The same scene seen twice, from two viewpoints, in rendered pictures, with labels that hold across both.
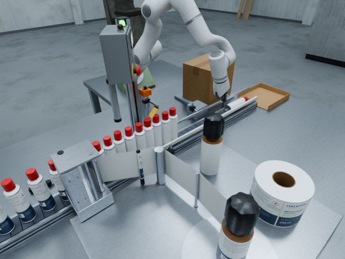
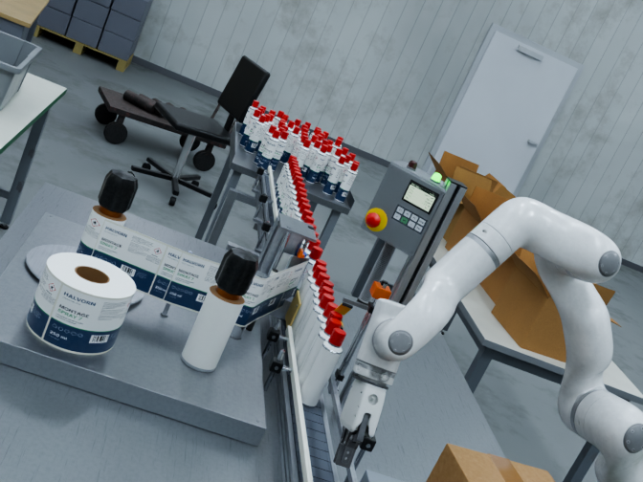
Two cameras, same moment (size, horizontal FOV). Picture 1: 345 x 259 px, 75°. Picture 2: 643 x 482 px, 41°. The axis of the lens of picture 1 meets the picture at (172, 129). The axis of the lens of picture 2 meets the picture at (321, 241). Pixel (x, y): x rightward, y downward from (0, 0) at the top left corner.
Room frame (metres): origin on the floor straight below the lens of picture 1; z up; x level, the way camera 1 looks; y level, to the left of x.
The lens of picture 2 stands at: (1.71, -1.78, 1.80)
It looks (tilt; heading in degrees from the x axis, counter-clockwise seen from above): 16 degrees down; 116
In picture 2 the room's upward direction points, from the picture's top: 25 degrees clockwise
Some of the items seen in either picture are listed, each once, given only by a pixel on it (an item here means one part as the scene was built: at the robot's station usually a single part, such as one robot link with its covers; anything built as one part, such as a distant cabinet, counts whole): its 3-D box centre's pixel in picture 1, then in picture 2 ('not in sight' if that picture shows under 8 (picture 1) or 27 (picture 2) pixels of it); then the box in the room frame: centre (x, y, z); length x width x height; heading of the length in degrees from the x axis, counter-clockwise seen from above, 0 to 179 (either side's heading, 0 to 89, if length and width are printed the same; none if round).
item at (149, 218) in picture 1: (204, 221); (137, 313); (0.50, -0.12, 0.86); 0.80 x 0.67 x 0.05; 129
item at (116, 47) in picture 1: (119, 53); (409, 208); (0.93, 0.20, 1.38); 0.17 x 0.10 x 0.19; 4
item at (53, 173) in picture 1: (60, 180); (304, 277); (0.62, 0.45, 0.98); 0.05 x 0.05 x 0.20
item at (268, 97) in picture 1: (263, 95); not in sight; (1.55, -0.71, 0.85); 0.30 x 0.26 x 0.04; 129
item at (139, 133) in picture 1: (140, 142); (313, 329); (0.85, 0.15, 0.98); 0.05 x 0.05 x 0.20
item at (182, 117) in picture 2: not in sight; (198, 123); (-1.94, 3.08, 0.54); 0.69 x 0.69 x 1.08
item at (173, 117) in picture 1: (172, 125); (322, 366); (0.99, 0.00, 0.98); 0.05 x 0.05 x 0.20
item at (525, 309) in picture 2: not in sight; (550, 300); (1.02, 1.96, 0.97); 0.51 x 0.42 x 0.37; 45
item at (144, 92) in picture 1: (151, 118); (346, 333); (0.96, 0.11, 1.04); 0.10 x 0.04 x 0.33; 39
